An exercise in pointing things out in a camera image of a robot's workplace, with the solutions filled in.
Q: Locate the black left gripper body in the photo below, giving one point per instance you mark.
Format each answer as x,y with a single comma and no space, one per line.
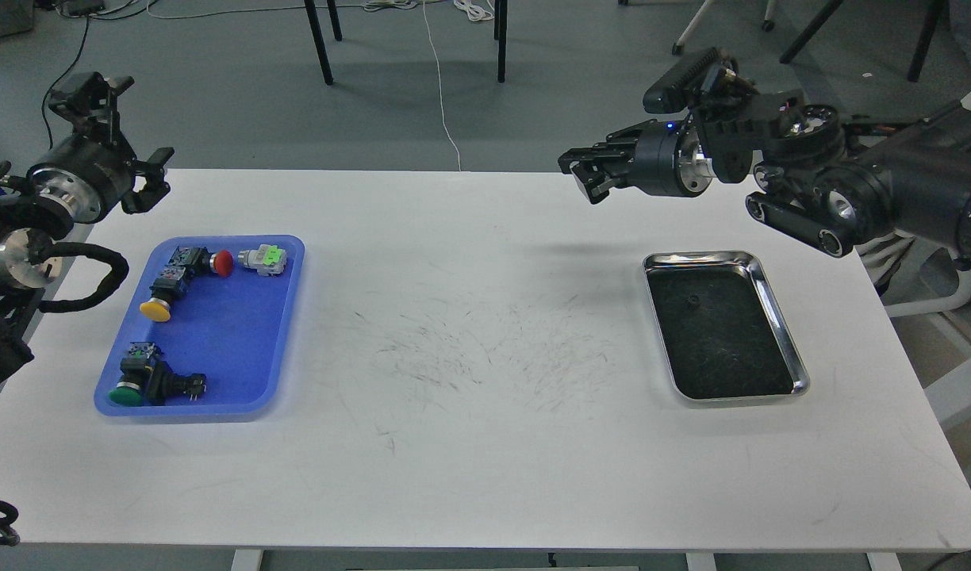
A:
89,176

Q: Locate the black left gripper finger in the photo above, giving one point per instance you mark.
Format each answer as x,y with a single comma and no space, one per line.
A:
155,187
89,102

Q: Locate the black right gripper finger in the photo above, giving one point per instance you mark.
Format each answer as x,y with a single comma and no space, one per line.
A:
595,184
611,157

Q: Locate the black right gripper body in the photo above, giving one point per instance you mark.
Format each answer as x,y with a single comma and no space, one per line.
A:
669,161

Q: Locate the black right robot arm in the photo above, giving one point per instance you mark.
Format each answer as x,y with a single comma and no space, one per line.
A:
814,185

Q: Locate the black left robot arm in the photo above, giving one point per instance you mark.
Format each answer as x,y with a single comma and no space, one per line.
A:
33,242

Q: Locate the blue plastic tray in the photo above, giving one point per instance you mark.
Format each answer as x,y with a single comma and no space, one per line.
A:
233,330

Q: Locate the black chair leg right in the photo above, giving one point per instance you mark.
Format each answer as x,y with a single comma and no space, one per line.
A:
500,25

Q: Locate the black chair leg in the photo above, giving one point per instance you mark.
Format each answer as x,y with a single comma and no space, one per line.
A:
310,8
500,25

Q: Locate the steel tray with black mat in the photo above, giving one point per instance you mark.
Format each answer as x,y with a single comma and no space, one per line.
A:
723,331

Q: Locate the black chair leg left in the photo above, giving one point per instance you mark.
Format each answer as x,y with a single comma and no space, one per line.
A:
310,8

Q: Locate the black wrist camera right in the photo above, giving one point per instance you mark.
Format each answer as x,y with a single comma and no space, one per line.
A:
674,90

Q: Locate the red push button switch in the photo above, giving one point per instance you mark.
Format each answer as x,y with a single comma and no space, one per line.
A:
197,261

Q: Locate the yellow push button switch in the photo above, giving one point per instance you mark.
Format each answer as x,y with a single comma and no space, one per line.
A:
168,286

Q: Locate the grey switch with green label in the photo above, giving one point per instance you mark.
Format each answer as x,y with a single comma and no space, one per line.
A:
266,260

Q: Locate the green push button switch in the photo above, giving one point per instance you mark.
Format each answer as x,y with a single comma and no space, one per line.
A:
146,378

